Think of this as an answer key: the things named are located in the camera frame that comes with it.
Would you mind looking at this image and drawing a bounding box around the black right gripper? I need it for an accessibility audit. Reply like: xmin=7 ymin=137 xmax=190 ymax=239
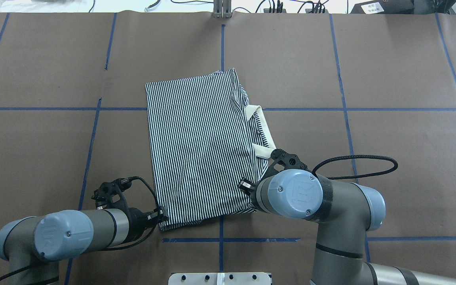
xmin=238 ymin=179 xmax=259 ymax=210

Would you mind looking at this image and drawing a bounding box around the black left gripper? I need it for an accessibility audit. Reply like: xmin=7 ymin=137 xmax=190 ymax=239
xmin=127 ymin=206 xmax=169 ymax=242

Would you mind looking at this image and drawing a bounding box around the navy white striped polo shirt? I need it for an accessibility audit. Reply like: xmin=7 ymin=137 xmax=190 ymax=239
xmin=145 ymin=68 xmax=276 ymax=231

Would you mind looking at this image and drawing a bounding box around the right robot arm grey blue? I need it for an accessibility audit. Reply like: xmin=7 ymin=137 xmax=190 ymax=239
xmin=238 ymin=169 xmax=456 ymax=285

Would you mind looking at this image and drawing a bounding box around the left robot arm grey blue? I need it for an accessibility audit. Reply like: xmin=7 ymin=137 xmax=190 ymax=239
xmin=0 ymin=206 xmax=168 ymax=285

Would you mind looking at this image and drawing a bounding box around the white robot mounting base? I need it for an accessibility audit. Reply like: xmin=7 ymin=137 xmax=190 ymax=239
xmin=168 ymin=272 xmax=273 ymax=285

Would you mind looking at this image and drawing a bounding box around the brown table cover mat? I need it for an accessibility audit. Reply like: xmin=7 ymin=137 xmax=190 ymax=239
xmin=0 ymin=11 xmax=456 ymax=278

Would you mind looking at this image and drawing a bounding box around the black power strip far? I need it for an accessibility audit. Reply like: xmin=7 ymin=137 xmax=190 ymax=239
xmin=261 ymin=0 xmax=287 ymax=14

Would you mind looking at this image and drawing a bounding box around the black power strip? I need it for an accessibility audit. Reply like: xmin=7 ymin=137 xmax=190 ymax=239
xmin=305 ymin=3 xmax=327 ymax=14
xmin=261 ymin=0 xmax=287 ymax=14

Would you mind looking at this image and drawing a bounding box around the black power strip near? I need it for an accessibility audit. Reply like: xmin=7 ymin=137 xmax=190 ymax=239
xmin=305 ymin=3 xmax=327 ymax=14

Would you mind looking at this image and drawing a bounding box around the black box with label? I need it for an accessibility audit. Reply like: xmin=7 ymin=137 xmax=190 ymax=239
xmin=349 ymin=0 xmax=414 ymax=15

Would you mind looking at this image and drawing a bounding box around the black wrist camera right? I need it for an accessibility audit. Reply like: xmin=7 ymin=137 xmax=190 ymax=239
xmin=261 ymin=148 xmax=312 ymax=180

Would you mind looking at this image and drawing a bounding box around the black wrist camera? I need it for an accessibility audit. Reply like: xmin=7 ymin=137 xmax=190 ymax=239
xmin=91 ymin=177 xmax=132 ymax=211
xmin=261 ymin=148 xmax=312 ymax=180

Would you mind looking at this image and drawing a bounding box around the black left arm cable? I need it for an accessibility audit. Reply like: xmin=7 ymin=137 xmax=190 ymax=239
xmin=101 ymin=176 xmax=162 ymax=251

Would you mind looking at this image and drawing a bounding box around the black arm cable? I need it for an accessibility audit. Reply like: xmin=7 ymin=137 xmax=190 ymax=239
xmin=101 ymin=176 xmax=162 ymax=251
xmin=312 ymin=155 xmax=399 ymax=180

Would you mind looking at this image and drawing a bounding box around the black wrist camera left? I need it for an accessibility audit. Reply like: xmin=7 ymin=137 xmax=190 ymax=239
xmin=91 ymin=177 xmax=132 ymax=211

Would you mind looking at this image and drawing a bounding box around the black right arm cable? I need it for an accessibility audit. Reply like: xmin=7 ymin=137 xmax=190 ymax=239
xmin=312 ymin=155 xmax=399 ymax=180

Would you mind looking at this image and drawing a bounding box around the aluminium extrusion post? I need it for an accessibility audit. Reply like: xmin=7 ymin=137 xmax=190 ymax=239
xmin=212 ymin=0 xmax=233 ymax=19

